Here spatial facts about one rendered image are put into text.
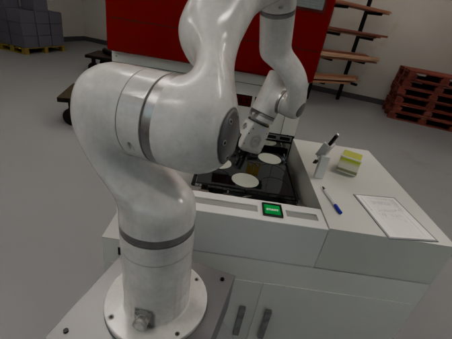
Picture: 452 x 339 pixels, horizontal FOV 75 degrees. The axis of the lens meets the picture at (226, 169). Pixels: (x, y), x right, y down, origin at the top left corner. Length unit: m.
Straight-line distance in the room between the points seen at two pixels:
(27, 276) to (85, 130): 1.66
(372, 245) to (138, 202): 0.67
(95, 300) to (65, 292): 1.25
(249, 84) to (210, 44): 0.89
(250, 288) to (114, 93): 0.74
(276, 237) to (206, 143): 0.55
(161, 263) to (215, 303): 0.19
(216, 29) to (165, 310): 0.44
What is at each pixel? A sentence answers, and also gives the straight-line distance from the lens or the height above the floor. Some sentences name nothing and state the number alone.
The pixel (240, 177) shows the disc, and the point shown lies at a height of 0.90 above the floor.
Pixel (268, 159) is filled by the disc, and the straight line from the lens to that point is 1.27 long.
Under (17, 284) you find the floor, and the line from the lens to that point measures 2.00.
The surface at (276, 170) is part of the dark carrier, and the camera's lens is 1.19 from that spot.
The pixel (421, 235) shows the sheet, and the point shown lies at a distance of 0.99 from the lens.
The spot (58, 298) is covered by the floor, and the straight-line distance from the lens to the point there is 1.87.
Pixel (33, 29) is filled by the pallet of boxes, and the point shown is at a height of 0.48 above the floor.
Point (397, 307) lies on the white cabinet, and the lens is 1.13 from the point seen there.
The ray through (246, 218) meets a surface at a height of 0.96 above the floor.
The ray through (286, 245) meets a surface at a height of 0.88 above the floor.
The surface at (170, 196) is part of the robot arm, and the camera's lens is 0.43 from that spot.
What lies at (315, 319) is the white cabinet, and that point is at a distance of 1.11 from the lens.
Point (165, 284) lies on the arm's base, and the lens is 0.51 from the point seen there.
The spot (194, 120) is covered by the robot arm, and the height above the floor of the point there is 1.32.
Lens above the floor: 1.43
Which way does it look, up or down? 28 degrees down
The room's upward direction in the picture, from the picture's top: 10 degrees clockwise
